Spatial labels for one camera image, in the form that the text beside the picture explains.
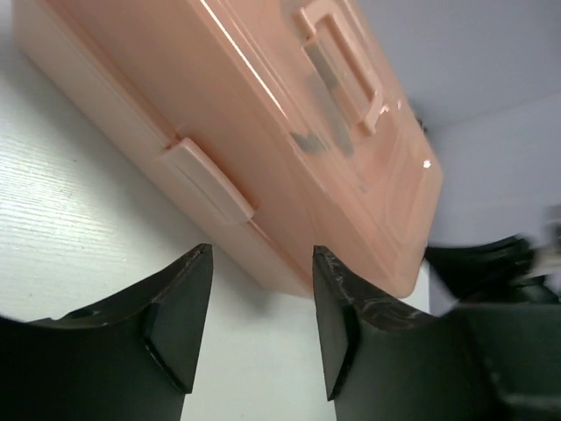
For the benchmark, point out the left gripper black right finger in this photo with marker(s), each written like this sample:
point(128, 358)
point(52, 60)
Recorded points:
point(384, 359)

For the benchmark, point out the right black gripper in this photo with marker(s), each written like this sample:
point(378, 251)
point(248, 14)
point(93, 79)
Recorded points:
point(499, 272)

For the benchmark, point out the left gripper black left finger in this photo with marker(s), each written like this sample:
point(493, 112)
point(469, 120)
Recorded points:
point(130, 356)

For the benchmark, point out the pink plastic toolbox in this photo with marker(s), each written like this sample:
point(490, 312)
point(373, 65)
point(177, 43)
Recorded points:
point(276, 126)

